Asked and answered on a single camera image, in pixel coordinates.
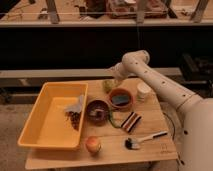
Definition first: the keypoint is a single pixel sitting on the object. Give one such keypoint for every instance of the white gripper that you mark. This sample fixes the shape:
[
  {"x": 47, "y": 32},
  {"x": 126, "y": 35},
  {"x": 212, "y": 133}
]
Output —
[{"x": 118, "y": 72}]

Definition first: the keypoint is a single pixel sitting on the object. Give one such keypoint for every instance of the yellow-green banana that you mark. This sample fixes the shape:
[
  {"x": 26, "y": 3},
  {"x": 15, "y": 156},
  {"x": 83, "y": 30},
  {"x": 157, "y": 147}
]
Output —
[{"x": 107, "y": 85}]

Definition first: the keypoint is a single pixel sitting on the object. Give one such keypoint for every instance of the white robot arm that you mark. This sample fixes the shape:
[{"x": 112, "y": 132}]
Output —
[{"x": 197, "y": 139}]

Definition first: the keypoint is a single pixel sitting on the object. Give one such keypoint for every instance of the orange bowl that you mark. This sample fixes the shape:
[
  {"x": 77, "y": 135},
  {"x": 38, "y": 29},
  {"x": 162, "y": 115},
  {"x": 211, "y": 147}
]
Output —
[{"x": 120, "y": 91}]

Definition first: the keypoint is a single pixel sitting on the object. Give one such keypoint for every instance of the teal sponge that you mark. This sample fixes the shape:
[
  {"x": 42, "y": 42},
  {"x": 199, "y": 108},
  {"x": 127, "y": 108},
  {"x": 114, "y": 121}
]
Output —
[{"x": 120, "y": 99}]

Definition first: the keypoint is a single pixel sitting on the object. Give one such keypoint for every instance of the white cup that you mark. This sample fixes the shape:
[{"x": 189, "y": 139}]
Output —
[{"x": 143, "y": 90}]

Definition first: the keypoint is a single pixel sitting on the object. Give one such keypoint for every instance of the grey crumpled cloth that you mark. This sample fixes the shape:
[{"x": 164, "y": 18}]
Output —
[{"x": 77, "y": 107}]

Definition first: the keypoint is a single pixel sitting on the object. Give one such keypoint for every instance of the bunch of dark grapes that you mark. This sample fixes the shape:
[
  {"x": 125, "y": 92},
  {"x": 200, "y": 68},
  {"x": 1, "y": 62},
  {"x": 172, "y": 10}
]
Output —
[{"x": 74, "y": 117}]

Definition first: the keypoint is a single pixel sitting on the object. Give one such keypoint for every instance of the red yellow apple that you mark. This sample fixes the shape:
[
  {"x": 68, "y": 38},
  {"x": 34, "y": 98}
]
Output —
[{"x": 93, "y": 144}]

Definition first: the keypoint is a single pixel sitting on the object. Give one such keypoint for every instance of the yellow plastic tub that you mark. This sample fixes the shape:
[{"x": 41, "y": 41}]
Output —
[{"x": 48, "y": 125}]

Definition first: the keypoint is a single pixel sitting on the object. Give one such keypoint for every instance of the white handled dish brush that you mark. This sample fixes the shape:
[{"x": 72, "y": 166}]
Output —
[{"x": 135, "y": 143}]

